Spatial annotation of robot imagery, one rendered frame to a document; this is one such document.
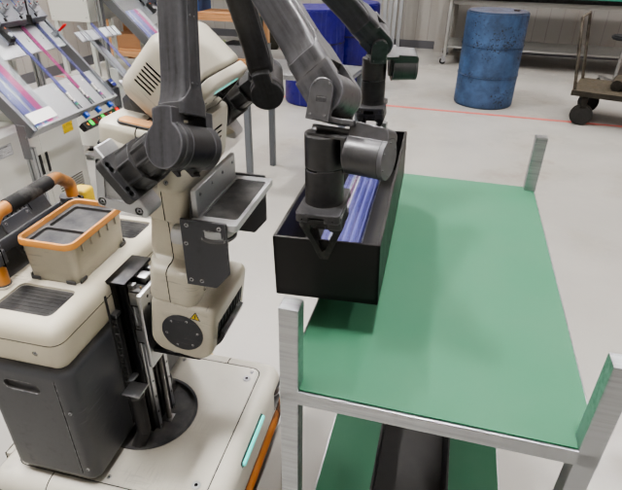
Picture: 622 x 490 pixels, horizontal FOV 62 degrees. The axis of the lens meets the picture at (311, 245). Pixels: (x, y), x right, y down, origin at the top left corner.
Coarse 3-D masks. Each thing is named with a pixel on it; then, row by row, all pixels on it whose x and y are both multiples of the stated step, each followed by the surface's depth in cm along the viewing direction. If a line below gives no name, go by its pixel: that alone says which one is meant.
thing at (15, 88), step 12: (0, 60) 255; (0, 72) 251; (12, 72) 256; (0, 84) 247; (12, 84) 253; (24, 84) 259; (12, 96) 249; (24, 96) 255; (36, 96) 260; (24, 108) 251; (36, 108) 256; (48, 108) 262; (36, 120) 253; (48, 120) 258
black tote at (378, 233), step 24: (384, 192) 120; (288, 216) 89; (384, 216) 87; (288, 240) 82; (384, 240) 86; (288, 264) 84; (312, 264) 83; (336, 264) 82; (360, 264) 81; (384, 264) 91; (288, 288) 87; (312, 288) 86; (336, 288) 84; (360, 288) 83
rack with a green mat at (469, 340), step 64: (448, 192) 140; (512, 192) 140; (448, 256) 112; (512, 256) 112; (320, 320) 92; (384, 320) 92; (448, 320) 93; (512, 320) 93; (320, 384) 79; (384, 384) 79; (448, 384) 79; (512, 384) 79; (576, 384) 80; (512, 448) 72; (576, 448) 70
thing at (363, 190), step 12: (348, 180) 118; (360, 180) 118; (372, 180) 118; (360, 192) 112; (372, 192) 112; (348, 204) 107; (360, 204) 107; (372, 204) 112; (348, 216) 102; (360, 216) 102; (348, 228) 98; (360, 228) 98; (348, 240) 94; (360, 240) 96
